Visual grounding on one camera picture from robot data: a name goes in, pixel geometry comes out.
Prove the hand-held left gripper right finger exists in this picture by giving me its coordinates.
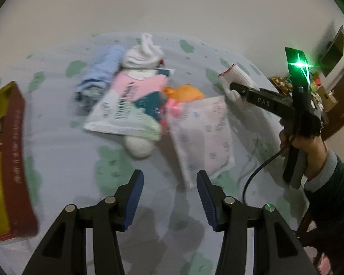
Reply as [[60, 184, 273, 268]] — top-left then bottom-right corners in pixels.
[[196, 170, 319, 275]]

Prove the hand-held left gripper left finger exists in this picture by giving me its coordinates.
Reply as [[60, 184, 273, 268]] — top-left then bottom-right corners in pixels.
[[22, 170, 144, 275]]

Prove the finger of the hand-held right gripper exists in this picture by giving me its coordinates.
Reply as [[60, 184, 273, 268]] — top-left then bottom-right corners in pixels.
[[229, 82, 282, 113]]

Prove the white ribbed sock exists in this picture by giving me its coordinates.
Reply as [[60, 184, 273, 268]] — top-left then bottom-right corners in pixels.
[[218, 64, 259, 104]]

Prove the white patterned pouch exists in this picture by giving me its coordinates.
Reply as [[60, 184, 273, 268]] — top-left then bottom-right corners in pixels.
[[167, 95, 236, 191]]

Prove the orange soft item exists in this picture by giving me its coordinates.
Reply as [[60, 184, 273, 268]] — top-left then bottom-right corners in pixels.
[[163, 84, 206, 104]]

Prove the pink and green wipes pack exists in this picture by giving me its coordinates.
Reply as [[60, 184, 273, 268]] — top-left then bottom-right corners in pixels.
[[83, 68, 173, 141]]

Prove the red and gold box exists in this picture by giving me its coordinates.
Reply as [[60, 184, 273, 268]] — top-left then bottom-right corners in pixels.
[[0, 81, 39, 245]]

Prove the person's right forearm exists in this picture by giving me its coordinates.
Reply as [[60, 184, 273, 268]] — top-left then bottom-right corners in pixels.
[[297, 149, 344, 244]]

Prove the pink soft item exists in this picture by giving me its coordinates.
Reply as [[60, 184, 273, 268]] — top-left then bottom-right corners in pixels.
[[159, 92, 185, 130]]

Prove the person's right hand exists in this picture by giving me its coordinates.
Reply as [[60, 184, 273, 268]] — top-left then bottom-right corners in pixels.
[[279, 129, 328, 180]]

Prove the patterned clutter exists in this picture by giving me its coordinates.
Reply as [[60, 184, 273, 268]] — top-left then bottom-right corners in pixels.
[[270, 75, 293, 96]]

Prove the cardboard box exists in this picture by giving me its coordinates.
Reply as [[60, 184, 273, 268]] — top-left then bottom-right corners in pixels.
[[316, 85, 338, 113]]

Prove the white rolled sock ball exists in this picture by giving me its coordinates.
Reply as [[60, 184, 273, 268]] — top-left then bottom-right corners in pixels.
[[124, 135, 156, 159]]

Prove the dark framed panel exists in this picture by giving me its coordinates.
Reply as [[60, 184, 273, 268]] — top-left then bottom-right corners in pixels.
[[318, 25, 344, 78]]

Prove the blue folded towel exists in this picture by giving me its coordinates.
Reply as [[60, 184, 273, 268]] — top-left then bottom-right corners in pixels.
[[74, 45, 126, 113]]

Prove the black cable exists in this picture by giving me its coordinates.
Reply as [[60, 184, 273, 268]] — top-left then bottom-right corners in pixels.
[[242, 137, 293, 206]]

